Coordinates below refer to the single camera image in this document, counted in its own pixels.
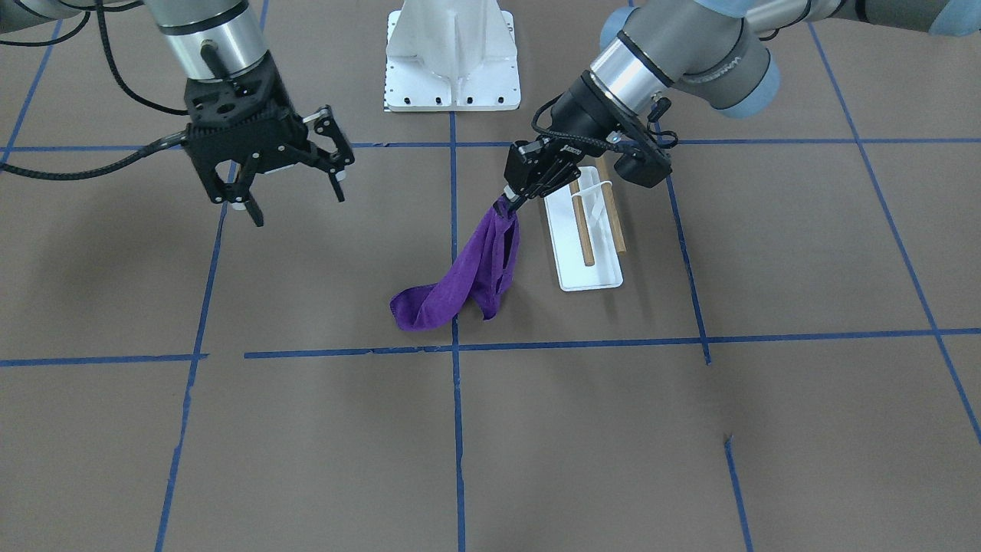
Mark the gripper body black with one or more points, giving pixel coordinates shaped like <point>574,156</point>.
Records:
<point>278,93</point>
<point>576,110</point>

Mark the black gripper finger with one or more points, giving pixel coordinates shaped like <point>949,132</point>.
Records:
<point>239,194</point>
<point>513,199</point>
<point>329,149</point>

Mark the purple microfiber towel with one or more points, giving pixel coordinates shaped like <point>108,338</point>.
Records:
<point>482,272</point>

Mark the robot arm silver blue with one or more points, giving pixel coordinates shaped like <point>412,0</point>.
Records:
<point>713,50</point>
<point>213,41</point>

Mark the wooden rack rod rear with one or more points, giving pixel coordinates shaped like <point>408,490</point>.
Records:
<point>613,215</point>

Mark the wooden rack rod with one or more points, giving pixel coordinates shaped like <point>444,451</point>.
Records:
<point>613,215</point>
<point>582,225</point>

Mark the white rack base tray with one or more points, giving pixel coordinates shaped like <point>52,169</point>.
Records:
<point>573,275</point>

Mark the wooden rack rod front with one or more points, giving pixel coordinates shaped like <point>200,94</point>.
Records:
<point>582,225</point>

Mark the white pedestal column base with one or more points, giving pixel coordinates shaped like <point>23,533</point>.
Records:
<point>451,56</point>

